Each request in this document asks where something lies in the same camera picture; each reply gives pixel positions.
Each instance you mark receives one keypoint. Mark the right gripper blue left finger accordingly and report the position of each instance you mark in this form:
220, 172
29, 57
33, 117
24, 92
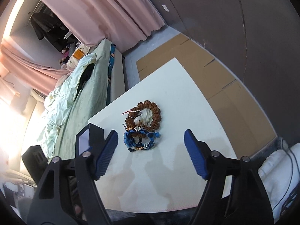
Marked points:
90, 166

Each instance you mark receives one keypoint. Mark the green velvet bed blanket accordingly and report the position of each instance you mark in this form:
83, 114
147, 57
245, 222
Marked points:
60, 140

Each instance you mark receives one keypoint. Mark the pink curtain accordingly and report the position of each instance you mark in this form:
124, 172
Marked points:
123, 22
39, 77

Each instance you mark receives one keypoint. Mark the flattened brown cardboard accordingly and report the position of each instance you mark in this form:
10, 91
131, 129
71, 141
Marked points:
246, 125

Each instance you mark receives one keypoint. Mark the white pillow with cable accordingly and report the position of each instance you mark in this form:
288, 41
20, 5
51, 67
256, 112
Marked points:
280, 175

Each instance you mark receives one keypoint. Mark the pale green duvet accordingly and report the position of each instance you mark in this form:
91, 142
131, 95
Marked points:
59, 101

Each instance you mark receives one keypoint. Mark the orange patterned pillow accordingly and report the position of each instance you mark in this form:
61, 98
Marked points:
78, 54

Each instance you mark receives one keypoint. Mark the black jewelry box white interior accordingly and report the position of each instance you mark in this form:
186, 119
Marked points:
90, 138

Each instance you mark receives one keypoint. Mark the white wall socket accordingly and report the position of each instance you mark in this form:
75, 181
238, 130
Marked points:
165, 8

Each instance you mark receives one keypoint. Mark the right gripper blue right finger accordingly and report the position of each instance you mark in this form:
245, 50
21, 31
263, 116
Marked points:
213, 167

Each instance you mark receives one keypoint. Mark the black garment on bed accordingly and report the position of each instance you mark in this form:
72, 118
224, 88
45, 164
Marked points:
85, 76

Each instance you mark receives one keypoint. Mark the white shell pendant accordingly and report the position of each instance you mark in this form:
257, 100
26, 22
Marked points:
144, 116

